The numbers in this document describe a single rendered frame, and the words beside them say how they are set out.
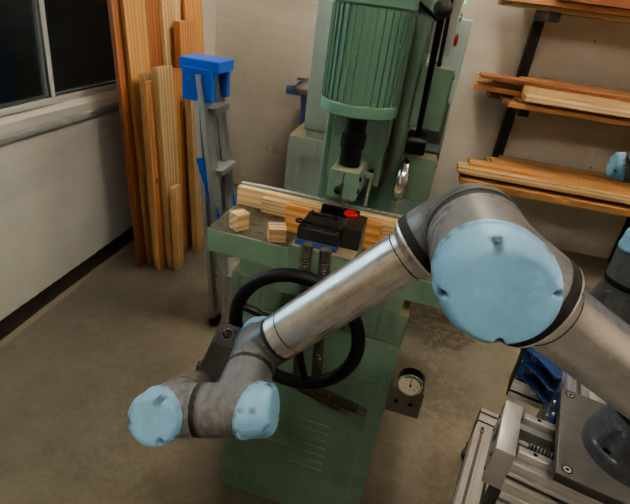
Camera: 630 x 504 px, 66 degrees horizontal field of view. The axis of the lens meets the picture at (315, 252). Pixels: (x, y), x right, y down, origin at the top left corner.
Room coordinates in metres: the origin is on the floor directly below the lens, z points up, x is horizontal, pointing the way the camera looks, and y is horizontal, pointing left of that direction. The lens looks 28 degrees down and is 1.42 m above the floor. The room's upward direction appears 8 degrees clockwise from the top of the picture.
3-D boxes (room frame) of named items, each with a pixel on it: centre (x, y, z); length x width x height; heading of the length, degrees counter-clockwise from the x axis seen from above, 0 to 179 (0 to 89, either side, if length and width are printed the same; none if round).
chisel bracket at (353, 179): (1.14, -0.06, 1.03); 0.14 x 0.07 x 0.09; 168
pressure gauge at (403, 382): (0.87, -0.26, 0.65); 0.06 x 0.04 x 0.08; 78
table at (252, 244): (1.02, -0.04, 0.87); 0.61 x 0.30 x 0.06; 78
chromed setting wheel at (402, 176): (1.23, -0.20, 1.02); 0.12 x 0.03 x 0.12; 168
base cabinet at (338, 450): (1.24, -0.07, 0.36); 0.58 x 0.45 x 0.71; 168
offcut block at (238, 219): (1.05, 0.19, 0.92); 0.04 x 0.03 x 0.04; 135
